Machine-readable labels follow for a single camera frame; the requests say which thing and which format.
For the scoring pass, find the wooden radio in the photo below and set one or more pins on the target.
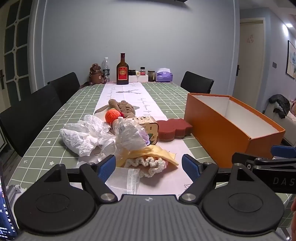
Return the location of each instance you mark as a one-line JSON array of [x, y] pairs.
[[150, 129]]

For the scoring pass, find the white plastic bag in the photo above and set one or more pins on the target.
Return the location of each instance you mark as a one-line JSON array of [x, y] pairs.
[[78, 136]]

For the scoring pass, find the clear flower bouquet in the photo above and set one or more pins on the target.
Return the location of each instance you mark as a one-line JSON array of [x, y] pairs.
[[129, 136]]

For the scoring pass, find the smartphone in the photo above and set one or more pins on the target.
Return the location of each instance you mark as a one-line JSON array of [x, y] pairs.
[[7, 208]]

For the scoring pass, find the glass panel door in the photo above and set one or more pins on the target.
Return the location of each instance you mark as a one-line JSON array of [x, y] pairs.
[[20, 46]]

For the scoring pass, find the cream crochet scrunchie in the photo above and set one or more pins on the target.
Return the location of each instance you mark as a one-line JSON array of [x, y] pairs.
[[152, 166]]

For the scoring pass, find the orange cardboard box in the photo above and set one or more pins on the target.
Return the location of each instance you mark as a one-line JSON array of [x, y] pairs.
[[219, 132]]

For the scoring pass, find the dark red sponge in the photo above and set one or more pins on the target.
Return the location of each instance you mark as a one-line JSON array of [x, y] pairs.
[[171, 129]]

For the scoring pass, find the yellow cloth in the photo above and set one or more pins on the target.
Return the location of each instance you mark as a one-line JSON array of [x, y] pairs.
[[157, 151]]

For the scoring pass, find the pink door sticker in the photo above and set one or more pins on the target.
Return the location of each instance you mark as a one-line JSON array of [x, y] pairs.
[[249, 39]]

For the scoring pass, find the orange crochet toy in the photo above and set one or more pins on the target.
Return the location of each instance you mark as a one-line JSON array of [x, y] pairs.
[[112, 115]]

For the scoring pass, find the white deer print runner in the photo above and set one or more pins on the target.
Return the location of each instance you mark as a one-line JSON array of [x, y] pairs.
[[129, 97]]

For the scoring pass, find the dark jacket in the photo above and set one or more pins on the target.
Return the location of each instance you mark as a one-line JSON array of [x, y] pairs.
[[279, 103]]

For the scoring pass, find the clear water bottle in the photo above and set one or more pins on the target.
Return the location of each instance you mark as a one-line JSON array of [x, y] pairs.
[[106, 69]]

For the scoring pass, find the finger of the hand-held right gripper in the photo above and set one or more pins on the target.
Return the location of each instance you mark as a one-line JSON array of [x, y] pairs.
[[284, 151], [266, 164]]

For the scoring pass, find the cream sofa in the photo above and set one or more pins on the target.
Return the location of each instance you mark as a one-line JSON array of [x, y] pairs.
[[289, 129]]

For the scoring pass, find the framed wall picture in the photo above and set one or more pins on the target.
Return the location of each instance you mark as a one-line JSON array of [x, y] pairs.
[[291, 60]]

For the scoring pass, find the green checkered tablecloth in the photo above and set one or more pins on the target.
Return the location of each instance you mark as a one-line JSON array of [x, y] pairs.
[[69, 104]]

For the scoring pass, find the clear plastic sheet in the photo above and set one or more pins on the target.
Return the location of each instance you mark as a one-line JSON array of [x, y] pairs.
[[124, 178]]

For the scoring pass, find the white phone stand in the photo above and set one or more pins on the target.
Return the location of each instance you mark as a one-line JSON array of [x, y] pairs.
[[15, 188]]

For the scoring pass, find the dark glass jar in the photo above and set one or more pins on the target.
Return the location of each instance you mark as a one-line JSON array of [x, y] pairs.
[[151, 76]]

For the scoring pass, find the purple tissue pack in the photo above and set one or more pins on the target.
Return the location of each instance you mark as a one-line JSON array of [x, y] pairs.
[[164, 76]]

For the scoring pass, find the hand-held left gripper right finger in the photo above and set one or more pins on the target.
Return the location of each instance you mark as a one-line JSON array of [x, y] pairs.
[[190, 165]]

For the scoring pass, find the brown liquor bottle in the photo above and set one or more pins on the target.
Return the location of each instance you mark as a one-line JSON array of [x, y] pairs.
[[122, 74]]

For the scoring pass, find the small black lid jar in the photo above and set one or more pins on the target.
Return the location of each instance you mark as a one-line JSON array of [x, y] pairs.
[[142, 71]]

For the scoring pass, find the white box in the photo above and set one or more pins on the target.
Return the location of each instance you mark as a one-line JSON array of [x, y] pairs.
[[143, 78], [133, 79]]

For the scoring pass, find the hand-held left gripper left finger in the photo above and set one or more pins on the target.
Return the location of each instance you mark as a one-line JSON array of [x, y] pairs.
[[107, 165]]

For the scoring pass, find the brown bear shaped bottle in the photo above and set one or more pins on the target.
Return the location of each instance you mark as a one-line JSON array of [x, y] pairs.
[[97, 77]]

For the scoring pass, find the black chair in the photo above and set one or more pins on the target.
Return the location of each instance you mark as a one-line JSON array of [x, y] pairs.
[[196, 82], [64, 85], [27, 115]]

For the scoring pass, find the brown plush toy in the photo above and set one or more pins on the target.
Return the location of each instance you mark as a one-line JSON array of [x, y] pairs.
[[124, 107]]

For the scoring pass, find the cream door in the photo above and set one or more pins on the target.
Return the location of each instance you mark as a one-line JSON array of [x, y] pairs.
[[249, 69]]

